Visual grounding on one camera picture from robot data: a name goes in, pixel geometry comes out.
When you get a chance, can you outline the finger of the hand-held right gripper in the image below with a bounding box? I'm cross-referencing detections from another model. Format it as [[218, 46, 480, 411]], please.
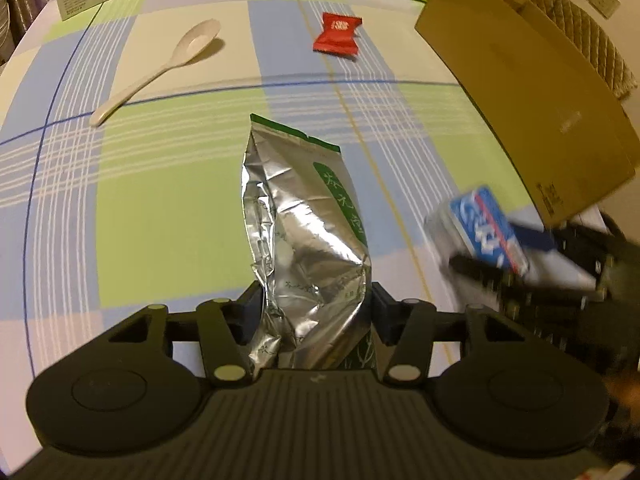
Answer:
[[511, 212, 626, 261], [448, 254, 551, 311]]

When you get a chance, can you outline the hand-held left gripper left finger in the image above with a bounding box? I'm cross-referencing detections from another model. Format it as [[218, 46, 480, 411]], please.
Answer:
[[65, 282, 266, 388]]

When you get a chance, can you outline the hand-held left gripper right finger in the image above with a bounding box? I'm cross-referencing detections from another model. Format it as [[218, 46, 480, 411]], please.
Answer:
[[370, 282, 553, 387]]

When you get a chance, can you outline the blue white tissue packet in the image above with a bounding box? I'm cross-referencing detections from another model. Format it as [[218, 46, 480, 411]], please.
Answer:
[[425, 185, 532, 279]]

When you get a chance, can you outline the silver green foil bag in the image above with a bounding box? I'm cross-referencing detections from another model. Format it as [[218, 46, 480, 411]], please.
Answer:
[[241, 113, 376, 380]]

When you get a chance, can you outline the brown cardboard box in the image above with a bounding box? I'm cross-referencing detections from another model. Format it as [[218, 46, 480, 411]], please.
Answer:
[[415, 0, 637, 228]]

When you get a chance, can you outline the plaid cloth desktop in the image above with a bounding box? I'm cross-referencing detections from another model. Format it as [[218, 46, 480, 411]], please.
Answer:
[[0, 0, 618, 463]]

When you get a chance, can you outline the quilted chair back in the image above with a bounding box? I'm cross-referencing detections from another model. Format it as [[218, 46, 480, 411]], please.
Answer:
[[529, 0, 639, 101]]

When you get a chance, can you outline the red candy packet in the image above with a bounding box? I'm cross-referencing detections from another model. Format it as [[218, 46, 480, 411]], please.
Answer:
[[312, 12, 364, 59]]

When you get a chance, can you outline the white plastic spoon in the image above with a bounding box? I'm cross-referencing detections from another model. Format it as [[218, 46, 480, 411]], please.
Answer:
[[90, 18, 223, 127]]

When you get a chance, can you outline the pink curtain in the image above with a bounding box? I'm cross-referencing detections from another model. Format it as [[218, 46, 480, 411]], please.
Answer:
[[0, 0, 56, 63]]

